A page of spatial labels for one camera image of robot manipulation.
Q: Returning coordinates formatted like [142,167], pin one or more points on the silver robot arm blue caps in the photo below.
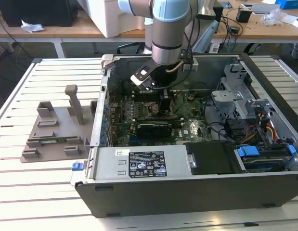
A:
[168,29]

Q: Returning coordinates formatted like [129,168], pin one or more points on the CPU socket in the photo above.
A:
[155,107]

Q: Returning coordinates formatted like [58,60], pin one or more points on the round coin battery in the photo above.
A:
[190,97]

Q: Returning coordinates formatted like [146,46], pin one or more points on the black graphics card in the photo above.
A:
[153,131]

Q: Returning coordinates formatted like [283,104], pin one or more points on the green motherboard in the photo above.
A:
[192,127]

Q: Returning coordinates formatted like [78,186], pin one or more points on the silver metal drive cage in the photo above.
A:
[225,96]

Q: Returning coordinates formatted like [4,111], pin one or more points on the blue expansion slot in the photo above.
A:
[133,142]

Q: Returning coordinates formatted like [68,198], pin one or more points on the white foam box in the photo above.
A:
[110,21]

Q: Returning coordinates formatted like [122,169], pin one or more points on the black speaker box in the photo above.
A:
[220,16]

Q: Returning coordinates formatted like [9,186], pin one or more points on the black plastic shroud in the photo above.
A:
[211,156]

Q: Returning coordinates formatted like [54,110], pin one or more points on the small black box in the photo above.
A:
[243,16]

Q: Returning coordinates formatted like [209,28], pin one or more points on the wooden desk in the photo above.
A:
[259,31]

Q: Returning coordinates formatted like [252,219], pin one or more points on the silver power supply unit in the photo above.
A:
[107,166]

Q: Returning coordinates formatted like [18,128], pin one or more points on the hard disk in blue carrier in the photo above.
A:
[248,152]

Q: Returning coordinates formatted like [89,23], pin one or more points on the white flat box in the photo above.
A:
[264,9]

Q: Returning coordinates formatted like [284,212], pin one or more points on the clear plastic bags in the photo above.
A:
[274,18]

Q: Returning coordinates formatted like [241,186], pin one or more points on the open black PC case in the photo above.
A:
[163,199]

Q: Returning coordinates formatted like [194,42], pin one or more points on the green RAM stick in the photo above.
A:
[59,139]

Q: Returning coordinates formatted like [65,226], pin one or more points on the blue case latch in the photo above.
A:
[76,166]

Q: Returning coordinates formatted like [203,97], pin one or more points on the grey parts rack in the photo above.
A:
[52,151]

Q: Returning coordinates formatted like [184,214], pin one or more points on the large black box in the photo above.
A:
[42,12]

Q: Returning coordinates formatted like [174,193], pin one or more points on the blue cardboard box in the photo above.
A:
[290,4]

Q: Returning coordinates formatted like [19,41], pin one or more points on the crumpled white paper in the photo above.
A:
[30,26]

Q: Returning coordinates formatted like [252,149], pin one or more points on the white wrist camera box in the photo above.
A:
[142,74]

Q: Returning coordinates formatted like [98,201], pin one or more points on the silver wrist camera block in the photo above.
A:
[190,65]

